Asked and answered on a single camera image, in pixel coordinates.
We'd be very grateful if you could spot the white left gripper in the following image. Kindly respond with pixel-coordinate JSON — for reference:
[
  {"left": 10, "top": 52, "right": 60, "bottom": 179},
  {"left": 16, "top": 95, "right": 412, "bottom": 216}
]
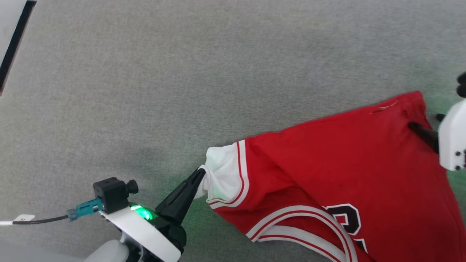
[{"left": 99, "top": 168, "right": 206, "bottom": 262}]

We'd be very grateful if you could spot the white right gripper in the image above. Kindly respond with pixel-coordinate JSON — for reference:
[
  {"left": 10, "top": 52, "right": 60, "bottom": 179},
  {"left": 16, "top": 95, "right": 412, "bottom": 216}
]
[{"left": 408, "top": 100, "right": 466, "bottom": 172}]

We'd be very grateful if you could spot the red and white basketball jersey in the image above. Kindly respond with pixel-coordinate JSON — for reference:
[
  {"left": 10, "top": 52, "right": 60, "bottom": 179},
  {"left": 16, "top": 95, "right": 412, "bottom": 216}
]
[{"left": 194, "top": 91, "right": 466, "bottom": 262}]

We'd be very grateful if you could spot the grey fabric sofa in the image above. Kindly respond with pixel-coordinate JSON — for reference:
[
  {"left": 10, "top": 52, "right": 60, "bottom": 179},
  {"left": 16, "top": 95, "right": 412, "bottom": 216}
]
[{"left": 0, "top": 0, "right": 466, "bottom": 262}]

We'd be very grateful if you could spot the white panel with black edge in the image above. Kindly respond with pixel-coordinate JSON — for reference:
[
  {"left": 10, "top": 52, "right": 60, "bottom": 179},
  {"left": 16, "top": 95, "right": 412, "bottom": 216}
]
[{"left": 0, "top": 0, "right": 37, "bottom": 96}]

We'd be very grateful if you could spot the teal left camera cable connector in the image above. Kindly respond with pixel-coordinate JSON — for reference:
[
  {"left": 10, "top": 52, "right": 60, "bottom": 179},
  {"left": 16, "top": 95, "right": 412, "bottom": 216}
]
[{"left": 67, "top": 198, "right": 103, "bottom": 222}]

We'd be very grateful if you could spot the black camera cable with label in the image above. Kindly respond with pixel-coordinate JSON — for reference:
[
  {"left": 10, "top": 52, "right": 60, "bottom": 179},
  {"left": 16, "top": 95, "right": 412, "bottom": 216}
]
[{"left": 0, "top": 214, "right": 70, "bottom": 227}]

